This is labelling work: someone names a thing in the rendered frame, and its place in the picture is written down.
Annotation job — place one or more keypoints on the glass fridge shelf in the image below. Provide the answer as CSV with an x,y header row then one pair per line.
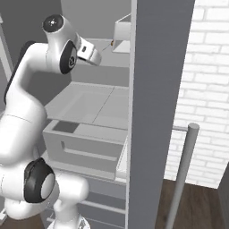
x,y
89,104

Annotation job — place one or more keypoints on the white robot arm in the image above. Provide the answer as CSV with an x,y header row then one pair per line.
x,y
21,119

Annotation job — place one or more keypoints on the white fridge drawer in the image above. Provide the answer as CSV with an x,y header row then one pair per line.
x,y
86,143

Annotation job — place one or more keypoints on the grey fridge door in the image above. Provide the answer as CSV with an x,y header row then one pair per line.
x,y
158,89

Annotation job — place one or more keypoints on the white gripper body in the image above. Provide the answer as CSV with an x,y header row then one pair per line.
x,y
94,57

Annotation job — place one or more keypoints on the small orange food item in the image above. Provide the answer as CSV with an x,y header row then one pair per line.
x,y
111,43

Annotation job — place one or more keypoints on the white fridge door bin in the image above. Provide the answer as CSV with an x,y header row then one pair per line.
x,y
122,164
122,32

